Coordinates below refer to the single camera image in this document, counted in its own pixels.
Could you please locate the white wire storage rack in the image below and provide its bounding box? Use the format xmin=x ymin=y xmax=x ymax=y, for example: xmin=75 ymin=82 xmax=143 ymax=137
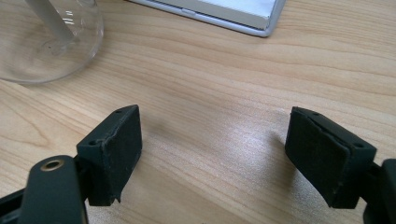
xmin=128 ymin=0 xmax=288 ymax=38

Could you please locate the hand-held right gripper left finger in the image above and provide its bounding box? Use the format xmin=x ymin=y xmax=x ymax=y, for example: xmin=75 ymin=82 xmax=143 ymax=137
xmin=76 ymin=104 xmax=144 ymax=207

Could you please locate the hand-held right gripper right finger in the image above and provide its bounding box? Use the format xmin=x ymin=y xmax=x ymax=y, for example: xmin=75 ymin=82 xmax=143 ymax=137
xmin=284 ymin=105 xmax=378 ymax=210

